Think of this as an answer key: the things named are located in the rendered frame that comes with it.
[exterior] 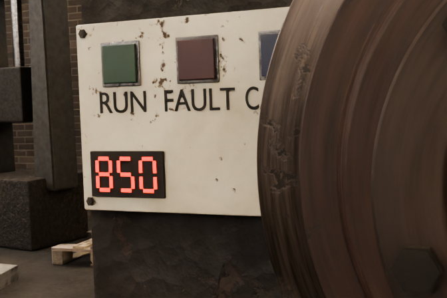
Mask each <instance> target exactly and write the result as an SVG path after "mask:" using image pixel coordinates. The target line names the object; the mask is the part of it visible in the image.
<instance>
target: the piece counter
mask: <svg viewBox="0 0 447 298"><path fill-rule="evenodd" d="M98 160H108V157H98ZM98 160H95V166H96V172H99V165H98ZM120 161H130V157H120V160H117V161H116V165H117V173H120ZM142 161H152V164H153V173H156V161H153V159H152V157H142ZM142 161H138V165H139V173H142ZM108 167H109V172H112V160H108ZM109 172H99V176H109ZM99 176H96V187H97V188H100V180H99ZM120 176H131V173H120ZM153 180H154V189H155V190H157V177H153ZM109 182H110V188H113V180H112V176H109ZM139 182H140V189H143V177H139ZM110 188H100V192H109V191H110ZM131 188H132V189H135V185H134V177H132V176H131ZM132 189H128V188H121V192H132ZM154 189H143V193H154Z"/></svg>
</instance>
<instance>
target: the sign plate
mask: <svg viewBox="0 0 447 298"><path fill-rule="evenodd" d="M288 10H289V7H280V8H272V9H257V10H249V11H234V12H226V13H211V14H203V15H188V16H180V17H164V18H157V19H142V20H133V21H119V22H111V23H95V24H87V25H77V26H76V42H77V57H78V85H79V99H80V127H81V142H82V169H83V184H84V208H85V209H86V210H106V211H124V212H157V213H174V214H208V215H225V216H258V217H261V212H260V206H259V194H258V186H257V135H258V126H259V114H260V109H261V100H262V96H263V89H264V86H265V79H266V76H262V75H261V39H260V35H264V34H274V33H279V32H280V30H281V26H282V24H283V22H284V19H285V16H286V14H287V12H288ZM208 38H214V46H215V64H216V78H215V79H204V80H179V79H178V47H177V41H180V40H190V39H208ZM124 44H136V64H137V82H131V83H116V84H104V83H103V67H102V46H106V45H124ZM98 157H108V160H112V172H109V167H108V160H98ZM120 157H130V161H120V173H131V176H132V177H134V185H135V189H132V188H131V176H120V173H117V165H116V161H117V160H120ZM142 157H152V159H153V161H156V173H153V164H152V161H142ZM95 160H98V165H99V172H109V176H112V180H113V188H110V182H109V176H99V172H96V166H95ZM138 161H142V173H139V165H138ZM96 176H99V180H100V188H110V191H109V192H100V188H97V187H96ZM139 177H143V189H154V180H153V177H157V190H155V189H154V193H143V189H140V182H139ZM121 188H128V189H132V192H121Z"/></svg>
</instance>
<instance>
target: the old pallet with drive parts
mask: <svg viewBox="0 0 447 298"><path fill-rule="evenodd" d="M51 250H52V261H53V264H59V265H62V264H65V263H68V262H70V261H73V260H75V259H78V258H80V257H83V256H86V255H88V254H90V260H91V261H92V263H91V266H92V267H93V256H92V238H91V239H89V240H86V241H84V242H81V243H78V244H65V243H62V244H59V245H56V246H53V247H52V248H51ZM74 251H75V252H76V253H73V252H74Z"/></svg>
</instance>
